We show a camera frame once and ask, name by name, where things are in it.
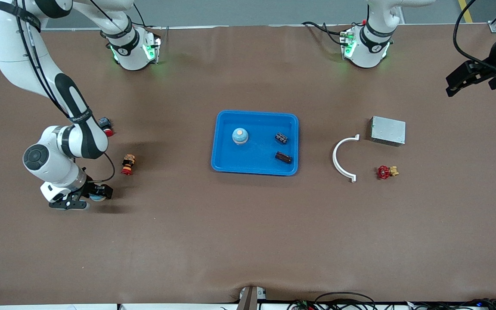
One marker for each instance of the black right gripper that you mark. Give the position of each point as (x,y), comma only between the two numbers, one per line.
(92,187)

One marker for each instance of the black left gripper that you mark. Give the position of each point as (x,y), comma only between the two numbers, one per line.
(494,58)

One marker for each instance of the blue desk bell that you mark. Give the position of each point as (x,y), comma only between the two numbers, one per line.
(97,198)
(240,136)

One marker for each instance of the brown electrolytic capacitor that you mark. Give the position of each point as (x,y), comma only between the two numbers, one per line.
(283,157)

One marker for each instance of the dark small connector block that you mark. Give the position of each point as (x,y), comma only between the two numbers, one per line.
(281,138)

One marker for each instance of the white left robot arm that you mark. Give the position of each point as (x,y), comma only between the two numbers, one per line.
(366,51)

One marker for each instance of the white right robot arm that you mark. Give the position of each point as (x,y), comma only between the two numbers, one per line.
(7,51)

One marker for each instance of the blue plastic tray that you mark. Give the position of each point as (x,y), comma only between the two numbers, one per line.
(252,165)

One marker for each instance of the red emergency stop button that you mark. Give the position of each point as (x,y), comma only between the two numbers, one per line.
(108,131)

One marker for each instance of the silver metal power supply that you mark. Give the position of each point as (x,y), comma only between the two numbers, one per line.
(388,131)

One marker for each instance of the brass valve red handwheel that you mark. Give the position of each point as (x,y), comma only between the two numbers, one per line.
(383,172)

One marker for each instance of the red yellow black switch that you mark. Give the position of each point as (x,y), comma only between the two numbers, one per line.
(128,165)

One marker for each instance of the grey metal table bracket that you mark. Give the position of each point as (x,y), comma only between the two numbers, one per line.
(250,298)

